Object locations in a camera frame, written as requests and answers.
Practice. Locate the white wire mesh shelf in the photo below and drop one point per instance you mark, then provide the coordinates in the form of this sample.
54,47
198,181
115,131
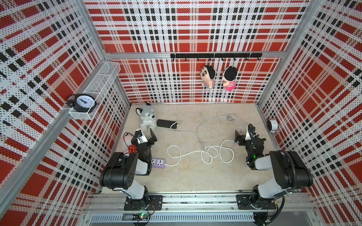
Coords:
99,85

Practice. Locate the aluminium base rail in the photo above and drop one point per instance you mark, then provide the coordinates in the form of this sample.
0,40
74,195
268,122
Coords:
200,209

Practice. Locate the black power strip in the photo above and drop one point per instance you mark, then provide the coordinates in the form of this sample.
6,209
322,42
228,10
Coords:
167,124

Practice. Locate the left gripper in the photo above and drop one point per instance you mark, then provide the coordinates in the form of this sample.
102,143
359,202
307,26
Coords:
151,140

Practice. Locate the purple power strip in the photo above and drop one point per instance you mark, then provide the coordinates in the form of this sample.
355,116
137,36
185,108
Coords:
158,163

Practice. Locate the grey husky plush toy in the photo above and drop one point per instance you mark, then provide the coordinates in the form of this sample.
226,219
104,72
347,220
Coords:
147,117

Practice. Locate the pink strawberry plush toy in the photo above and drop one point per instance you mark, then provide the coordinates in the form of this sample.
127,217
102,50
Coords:
125,145

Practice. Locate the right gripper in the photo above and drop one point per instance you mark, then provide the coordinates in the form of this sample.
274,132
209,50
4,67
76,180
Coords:
242,138

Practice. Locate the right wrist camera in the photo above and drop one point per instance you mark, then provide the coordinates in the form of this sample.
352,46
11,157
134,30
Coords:
250,134

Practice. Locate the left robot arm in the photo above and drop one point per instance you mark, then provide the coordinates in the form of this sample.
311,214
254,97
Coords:
121,169

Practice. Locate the hanging doll pink shirt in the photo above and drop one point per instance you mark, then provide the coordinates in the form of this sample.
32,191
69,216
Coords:
229,78

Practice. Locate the black hook rail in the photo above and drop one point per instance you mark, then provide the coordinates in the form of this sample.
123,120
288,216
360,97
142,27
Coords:
215,55

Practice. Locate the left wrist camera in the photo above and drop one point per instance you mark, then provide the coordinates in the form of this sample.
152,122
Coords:
140,138

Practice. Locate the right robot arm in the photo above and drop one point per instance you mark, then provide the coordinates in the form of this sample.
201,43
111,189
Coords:
289,173

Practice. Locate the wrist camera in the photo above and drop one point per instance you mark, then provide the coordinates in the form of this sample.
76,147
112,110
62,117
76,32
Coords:
250,134
140,138

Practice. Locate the white alarm clock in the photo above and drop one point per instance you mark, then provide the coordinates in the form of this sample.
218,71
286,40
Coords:
272,125

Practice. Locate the hanging doll striped shirt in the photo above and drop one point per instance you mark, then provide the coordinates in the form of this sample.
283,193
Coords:
207,75

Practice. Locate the black alarm clock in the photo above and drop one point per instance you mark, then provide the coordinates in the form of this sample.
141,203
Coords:
82,103

